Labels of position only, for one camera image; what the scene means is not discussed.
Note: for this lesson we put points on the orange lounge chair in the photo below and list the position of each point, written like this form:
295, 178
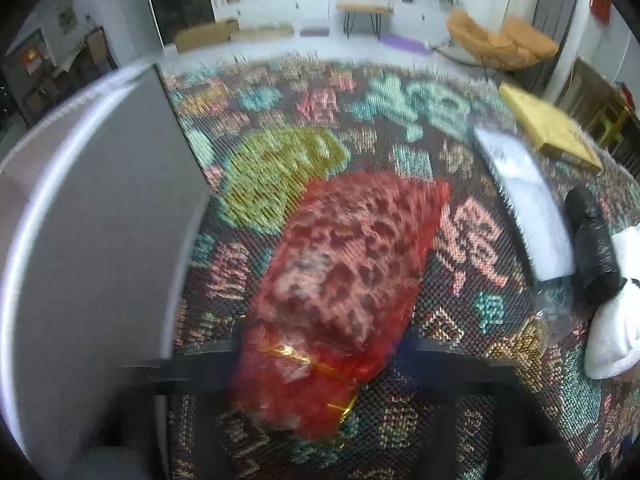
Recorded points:
500, 42

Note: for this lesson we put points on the black cloth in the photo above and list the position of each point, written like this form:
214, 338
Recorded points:
595, 245

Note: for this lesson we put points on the white plush towel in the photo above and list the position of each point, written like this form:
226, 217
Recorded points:
615, 330

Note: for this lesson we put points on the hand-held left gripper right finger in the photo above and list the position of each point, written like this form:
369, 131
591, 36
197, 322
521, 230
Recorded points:
450, 370

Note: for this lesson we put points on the green stool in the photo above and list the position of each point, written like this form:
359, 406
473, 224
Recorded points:
607, 127

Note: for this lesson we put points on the woven patterned blanket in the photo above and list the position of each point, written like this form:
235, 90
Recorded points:
280, 170

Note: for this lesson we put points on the framed wall picture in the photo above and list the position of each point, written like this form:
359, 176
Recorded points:
66, 19

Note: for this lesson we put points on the grey storage box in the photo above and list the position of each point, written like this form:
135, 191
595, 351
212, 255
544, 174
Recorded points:
100, 235

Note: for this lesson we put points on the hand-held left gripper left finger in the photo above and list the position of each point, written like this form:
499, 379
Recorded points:
200, 365

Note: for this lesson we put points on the flat cardboard box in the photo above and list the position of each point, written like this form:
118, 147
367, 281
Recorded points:
262, 32

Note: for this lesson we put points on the red mesh bag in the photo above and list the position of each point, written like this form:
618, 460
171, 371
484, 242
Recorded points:
340, 260

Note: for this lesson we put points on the purple mat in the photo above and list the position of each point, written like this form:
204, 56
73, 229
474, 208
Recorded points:
405, 44

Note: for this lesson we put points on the white barcode packet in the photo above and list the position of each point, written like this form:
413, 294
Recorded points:
530, 210

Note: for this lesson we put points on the dark wooden furniture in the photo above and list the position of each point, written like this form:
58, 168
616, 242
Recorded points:
590, 90

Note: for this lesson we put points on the red wall hanging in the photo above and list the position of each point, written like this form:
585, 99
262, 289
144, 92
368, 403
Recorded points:
601, 4

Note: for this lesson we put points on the white television cabinet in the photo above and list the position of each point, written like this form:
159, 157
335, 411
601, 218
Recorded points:
280, 12

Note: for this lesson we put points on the wooden coffee table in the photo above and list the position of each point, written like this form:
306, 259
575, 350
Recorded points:
365, 7

